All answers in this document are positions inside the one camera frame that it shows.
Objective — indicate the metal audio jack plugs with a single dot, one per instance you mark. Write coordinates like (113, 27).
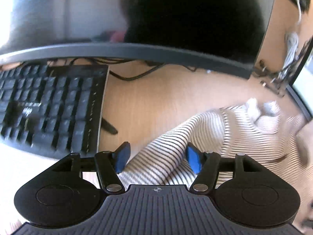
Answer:
(271, 83)

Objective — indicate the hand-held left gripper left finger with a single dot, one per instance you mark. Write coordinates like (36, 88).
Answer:
(121, 158)

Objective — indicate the black mechanical keyboard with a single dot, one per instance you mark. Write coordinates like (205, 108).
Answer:
(49, 107)

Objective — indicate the striped beige garment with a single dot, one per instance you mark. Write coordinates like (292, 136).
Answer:
(210, 139)

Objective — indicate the curved black computer monitor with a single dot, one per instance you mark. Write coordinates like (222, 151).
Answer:
(171, 19)

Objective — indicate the black desk rail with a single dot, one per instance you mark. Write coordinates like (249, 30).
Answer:
(301, 104)

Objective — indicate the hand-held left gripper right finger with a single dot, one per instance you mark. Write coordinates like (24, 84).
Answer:
(193, 158)

